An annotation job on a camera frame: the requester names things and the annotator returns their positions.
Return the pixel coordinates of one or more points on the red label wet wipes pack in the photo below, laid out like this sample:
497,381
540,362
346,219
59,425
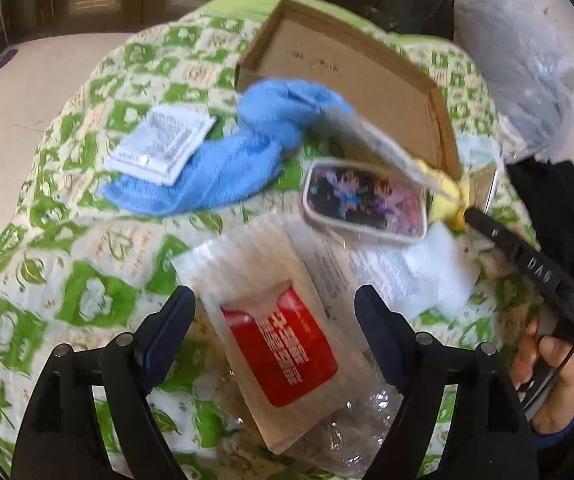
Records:
291,365

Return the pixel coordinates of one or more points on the blue towel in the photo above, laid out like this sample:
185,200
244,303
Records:
273,115

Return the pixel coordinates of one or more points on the clear bag of tissues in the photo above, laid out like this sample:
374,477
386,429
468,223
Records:
354,127

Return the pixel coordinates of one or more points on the clear crinkled plastic bag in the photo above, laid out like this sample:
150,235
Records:
344,443

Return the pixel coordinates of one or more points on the black garment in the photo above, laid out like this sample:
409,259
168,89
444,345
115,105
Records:
547,191

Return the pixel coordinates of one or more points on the white printed sachet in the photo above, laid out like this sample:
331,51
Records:
160,146

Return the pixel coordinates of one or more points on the grey plastic wrapped pillow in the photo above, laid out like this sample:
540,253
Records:
527,69

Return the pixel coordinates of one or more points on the person's right hand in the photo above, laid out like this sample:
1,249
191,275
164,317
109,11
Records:
556,412

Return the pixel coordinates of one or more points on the brown cardboard tray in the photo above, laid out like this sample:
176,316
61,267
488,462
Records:
393,94

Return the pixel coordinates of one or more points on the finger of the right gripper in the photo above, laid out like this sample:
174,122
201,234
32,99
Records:
554,284

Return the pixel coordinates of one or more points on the green white small packet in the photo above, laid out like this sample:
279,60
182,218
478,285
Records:
477,151

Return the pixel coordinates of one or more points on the yellow towel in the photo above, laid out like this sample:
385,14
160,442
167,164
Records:
447,205

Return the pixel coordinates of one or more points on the green white patterned quilt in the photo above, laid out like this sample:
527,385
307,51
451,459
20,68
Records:
74,268

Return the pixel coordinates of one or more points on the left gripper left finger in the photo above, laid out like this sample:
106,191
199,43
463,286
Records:
60,436

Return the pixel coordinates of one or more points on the colourful clear pouch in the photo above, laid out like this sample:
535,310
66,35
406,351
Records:
358,202

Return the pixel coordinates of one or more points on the white cotton pad pack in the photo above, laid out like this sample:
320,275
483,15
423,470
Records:
443,276

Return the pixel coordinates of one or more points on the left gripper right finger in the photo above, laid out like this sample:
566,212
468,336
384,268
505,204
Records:
488,437

